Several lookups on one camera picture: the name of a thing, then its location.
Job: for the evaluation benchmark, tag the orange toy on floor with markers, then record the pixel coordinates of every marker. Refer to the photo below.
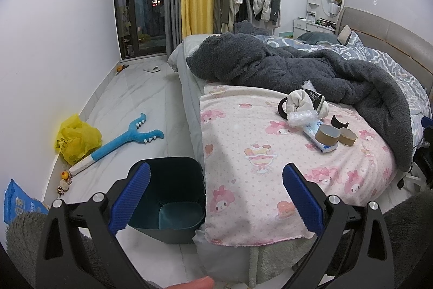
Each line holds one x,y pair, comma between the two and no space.
120,68

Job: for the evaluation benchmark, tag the blue tissue packet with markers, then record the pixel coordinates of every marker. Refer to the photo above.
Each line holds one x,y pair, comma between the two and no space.
310,131

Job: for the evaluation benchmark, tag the pink cartoon print blanket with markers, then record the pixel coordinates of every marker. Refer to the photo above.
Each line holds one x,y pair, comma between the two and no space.
246,145

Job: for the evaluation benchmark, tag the yellow plastic bag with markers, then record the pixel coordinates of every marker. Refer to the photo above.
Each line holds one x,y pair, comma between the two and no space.
76,139

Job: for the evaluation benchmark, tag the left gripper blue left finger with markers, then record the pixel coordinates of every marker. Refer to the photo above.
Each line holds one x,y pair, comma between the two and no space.
124,196

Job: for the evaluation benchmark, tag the small duck keychain toys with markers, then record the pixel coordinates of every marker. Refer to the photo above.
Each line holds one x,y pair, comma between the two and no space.
65,182

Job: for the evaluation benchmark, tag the blue white patterned duvet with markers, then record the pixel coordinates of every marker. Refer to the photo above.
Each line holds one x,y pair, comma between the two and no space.
416,95

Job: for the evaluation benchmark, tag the person's left hand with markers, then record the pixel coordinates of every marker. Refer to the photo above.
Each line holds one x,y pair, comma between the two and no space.
202,283

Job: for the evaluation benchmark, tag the small cardboard tape roll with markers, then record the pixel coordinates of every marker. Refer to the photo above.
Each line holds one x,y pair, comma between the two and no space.
347,137

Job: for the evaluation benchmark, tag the bubble wrap roll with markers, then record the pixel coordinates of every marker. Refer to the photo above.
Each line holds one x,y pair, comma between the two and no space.
308,86

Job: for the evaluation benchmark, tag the white sock pair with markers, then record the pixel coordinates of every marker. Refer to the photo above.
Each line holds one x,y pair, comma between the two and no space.
301,100

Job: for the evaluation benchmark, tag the beige upholstered headboard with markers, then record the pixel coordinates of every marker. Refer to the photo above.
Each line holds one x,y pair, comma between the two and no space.
412,52

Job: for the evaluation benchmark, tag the black curved plastic piece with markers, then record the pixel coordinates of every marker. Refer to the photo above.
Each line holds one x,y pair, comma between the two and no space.
336,123

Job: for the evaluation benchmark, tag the white dressing table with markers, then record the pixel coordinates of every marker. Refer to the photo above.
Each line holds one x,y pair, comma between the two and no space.
315,20

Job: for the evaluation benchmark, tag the white slipper on floor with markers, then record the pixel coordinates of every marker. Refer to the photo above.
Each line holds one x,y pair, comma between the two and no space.
152,69

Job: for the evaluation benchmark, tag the blue snack bag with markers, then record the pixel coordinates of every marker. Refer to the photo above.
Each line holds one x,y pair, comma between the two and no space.
17,202

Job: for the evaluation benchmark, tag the blue plush slingshot toy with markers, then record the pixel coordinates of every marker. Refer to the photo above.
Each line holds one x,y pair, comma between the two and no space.
131,135

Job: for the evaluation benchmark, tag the large cardboard tape roll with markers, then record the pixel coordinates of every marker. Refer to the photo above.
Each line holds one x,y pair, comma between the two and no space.
327,135

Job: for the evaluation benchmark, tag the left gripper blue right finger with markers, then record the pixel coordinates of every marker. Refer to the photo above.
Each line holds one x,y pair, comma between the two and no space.
307,197

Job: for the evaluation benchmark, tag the dark teal trash bin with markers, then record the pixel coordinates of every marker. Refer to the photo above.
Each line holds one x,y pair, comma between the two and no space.
172,207

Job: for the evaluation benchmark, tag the dark grey fleece blanket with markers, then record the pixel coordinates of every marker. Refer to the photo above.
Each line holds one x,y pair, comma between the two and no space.
245,60

